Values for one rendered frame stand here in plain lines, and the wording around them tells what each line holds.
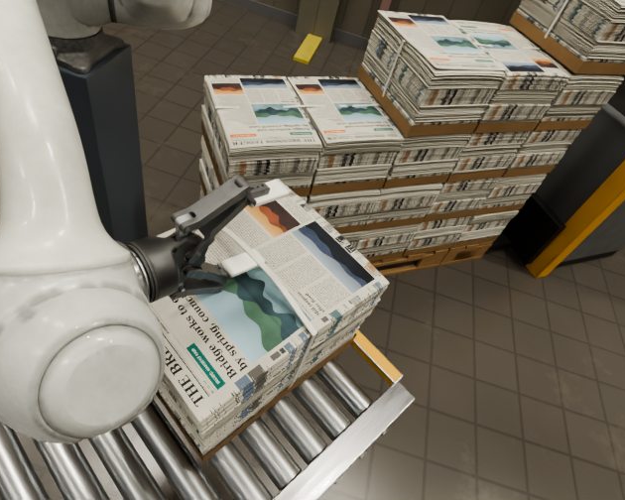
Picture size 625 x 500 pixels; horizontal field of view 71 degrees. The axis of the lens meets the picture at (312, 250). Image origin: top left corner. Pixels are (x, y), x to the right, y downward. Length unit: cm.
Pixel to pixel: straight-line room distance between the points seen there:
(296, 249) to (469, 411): 139
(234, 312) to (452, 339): 158
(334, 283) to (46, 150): 49
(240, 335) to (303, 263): 17
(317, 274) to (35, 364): 51
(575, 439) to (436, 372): 62
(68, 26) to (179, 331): 77
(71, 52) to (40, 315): 96
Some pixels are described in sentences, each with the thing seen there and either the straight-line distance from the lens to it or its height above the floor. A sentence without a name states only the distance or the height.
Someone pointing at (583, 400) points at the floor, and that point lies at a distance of 237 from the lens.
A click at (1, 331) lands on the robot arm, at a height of 133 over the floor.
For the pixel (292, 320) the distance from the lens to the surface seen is 66.
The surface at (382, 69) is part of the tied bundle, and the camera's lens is 164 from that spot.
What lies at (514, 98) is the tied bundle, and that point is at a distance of 171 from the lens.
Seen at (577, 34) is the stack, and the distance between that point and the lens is 186.
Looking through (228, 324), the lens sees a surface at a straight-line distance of 65.
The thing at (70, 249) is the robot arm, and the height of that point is 134.
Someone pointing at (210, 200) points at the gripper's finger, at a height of 122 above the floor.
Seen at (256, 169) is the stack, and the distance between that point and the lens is 134.
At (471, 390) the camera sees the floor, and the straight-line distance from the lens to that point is 205.
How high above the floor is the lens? 159
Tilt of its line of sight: 48 degrees down
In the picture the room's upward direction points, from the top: 19 degrees clockwise
